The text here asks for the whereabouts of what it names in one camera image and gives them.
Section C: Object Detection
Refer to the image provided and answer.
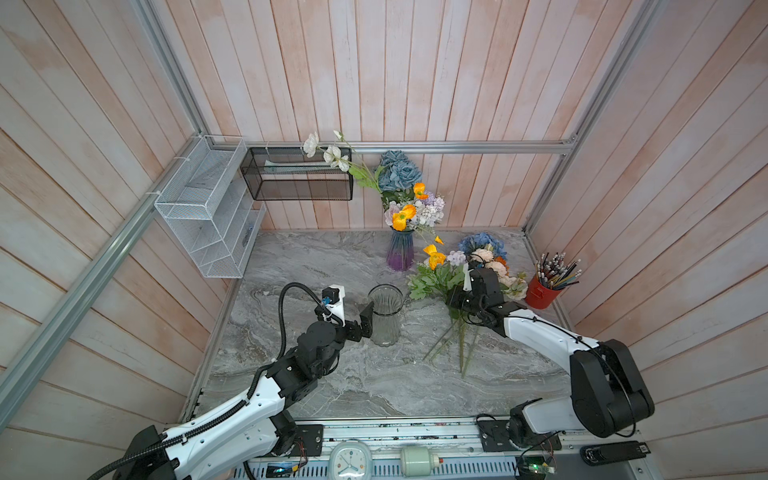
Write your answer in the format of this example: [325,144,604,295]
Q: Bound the clear grey glass vase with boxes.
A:
[368,284,405,347]

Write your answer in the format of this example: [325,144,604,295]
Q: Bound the blue purple glass vase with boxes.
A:
[386,228,414,272]

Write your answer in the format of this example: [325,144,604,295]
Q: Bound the orange poppy flower bunch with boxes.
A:
[385,182,446,271]

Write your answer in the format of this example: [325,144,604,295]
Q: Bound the pastel purple flower bunch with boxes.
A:
[384,192,445,231]

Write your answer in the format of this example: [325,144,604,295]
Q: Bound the blue rose bunch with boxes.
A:
[377,150,422,207]

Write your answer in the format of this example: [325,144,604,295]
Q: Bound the white flower stem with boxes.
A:
[301,130,382,194]

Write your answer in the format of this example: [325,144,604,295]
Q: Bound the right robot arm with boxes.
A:
[447,266,655,448]

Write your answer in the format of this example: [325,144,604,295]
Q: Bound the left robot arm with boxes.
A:
[113,303,374,479]

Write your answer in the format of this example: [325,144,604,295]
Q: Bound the mixed blue pink bouquet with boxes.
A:
[408,232,527,375]

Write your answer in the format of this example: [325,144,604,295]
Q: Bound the red pencil cup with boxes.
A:
[525,276,561,310]

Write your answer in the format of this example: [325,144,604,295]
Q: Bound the white analog clock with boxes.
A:
[328,441,374,480]

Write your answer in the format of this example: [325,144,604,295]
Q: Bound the pale green cylinder device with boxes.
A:
[400,445,443,478]

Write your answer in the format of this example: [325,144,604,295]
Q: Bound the black mesh basket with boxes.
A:
[240,146,354,202]

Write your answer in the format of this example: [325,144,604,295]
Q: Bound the green circuit board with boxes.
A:
[515,456,556,480]

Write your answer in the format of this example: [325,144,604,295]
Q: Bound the black remote device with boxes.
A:
[579,441,650,467]

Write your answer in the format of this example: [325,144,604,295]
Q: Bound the black corrugated cable hose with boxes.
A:
[86,281,328,480]

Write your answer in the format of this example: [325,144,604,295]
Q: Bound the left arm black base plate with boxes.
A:
[264,424,324,458]

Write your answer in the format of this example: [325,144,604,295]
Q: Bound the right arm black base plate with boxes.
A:
[475,414,562,452]

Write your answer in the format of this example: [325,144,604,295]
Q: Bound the white wire mesh shelf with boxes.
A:
[155,135,265,279]

